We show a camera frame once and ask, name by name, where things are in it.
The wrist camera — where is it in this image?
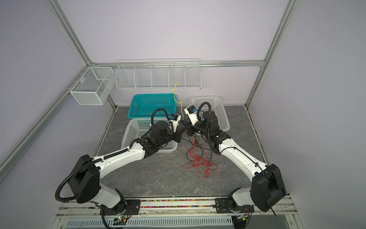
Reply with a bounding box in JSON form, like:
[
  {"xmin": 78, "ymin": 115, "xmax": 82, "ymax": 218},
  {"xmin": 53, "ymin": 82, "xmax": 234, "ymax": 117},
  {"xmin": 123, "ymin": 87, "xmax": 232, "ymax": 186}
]
[
  {"xmin": 184, "ymin": 105, "xmax": 199, "ymax": 126},
  {"xmin": 170, "ymin": 113, "xmax": 182, "ymax": 133}
]

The white plastic basket near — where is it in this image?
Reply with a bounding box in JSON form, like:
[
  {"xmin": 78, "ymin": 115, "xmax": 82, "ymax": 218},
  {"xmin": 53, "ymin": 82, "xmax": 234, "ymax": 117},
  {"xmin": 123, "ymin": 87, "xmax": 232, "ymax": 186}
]
[{"xmin": 121, "ymin": 118, "xmax": 178, "ymax": 154}]

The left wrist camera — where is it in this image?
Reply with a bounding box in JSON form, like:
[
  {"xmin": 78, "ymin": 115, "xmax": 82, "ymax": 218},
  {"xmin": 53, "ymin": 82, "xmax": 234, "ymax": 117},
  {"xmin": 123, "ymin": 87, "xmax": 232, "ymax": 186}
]
[{"xmin": 170, "ymin": 113, "xmax": 182, "ymax": 133}]

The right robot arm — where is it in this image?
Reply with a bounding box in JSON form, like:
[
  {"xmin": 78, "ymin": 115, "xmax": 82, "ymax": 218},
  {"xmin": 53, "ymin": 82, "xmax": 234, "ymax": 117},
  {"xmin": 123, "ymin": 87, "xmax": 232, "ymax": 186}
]
[{"xmin": 184, "ymin": 102, "xmax": 287, "ymax": 212}]

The teal plastic basket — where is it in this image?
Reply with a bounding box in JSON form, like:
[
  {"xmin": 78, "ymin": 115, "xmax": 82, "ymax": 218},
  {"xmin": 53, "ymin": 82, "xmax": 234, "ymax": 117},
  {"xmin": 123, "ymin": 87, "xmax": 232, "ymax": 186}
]
[{"xmin": 128, "ymin": 93, "xmax": 176, "ymax": 119}]

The white wire wall shelf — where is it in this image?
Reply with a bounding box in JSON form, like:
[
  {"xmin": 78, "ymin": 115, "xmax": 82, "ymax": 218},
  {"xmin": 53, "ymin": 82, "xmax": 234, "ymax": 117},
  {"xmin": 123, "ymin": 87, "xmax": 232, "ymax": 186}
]
[{"xmin": 115, "ymin": 59, "xmax": 202, "ymax": 89}]

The white mesh wall box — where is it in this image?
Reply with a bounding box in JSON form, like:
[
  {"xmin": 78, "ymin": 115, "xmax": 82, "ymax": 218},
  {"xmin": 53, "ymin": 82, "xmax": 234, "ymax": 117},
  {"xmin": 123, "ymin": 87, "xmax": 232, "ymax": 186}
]
[{"xmin": 70, "ymin": 67, "xmax": 116, "ymax": 106}]

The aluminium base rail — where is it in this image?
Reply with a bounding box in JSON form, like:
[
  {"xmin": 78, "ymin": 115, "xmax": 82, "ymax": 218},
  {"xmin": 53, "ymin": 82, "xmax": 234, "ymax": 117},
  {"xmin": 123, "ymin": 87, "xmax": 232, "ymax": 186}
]
[{"xmin": 51, "ymin": 196, "xmax": 304, "ymax": 229}]

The red cable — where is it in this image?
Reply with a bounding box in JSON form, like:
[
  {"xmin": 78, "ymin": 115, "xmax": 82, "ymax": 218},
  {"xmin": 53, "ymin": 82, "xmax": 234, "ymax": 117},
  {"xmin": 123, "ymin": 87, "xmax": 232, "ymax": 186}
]
[{"xmin": 185, "ymin": 135, "xmax": 218, "ymax": 178}]

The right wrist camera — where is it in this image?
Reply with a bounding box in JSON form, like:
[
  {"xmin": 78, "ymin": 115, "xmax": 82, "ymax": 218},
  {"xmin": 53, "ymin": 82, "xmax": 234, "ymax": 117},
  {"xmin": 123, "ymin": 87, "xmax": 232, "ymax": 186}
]
[{"xmin": 184, "ymin": 105, "xmax": 199, "ymax": 126}]

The white plastic basket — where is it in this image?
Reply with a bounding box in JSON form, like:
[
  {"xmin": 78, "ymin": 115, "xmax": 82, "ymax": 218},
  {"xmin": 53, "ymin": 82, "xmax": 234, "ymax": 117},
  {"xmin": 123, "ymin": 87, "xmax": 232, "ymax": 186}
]
[
  {"xmin": 121, "ymin": 118, "xmax": 178, "ymax": 154},
  {"xmin": 188, "ymin": 96, "xmax": 230, "ymax": 131}
]

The white plastic basket far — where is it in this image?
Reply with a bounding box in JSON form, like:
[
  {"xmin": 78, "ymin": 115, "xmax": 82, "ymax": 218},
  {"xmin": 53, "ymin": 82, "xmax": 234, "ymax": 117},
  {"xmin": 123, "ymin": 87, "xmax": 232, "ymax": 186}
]
[{"xmin": 188, "ymin": 96, "xmax": 230, "ymax": 131}]

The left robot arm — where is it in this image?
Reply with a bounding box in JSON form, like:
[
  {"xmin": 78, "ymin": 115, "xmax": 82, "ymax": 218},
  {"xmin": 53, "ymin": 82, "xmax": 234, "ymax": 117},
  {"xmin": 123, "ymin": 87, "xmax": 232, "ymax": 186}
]
[{"xmin": 54, "ymin": 113, "xmax": 185, "ymax": 214}]

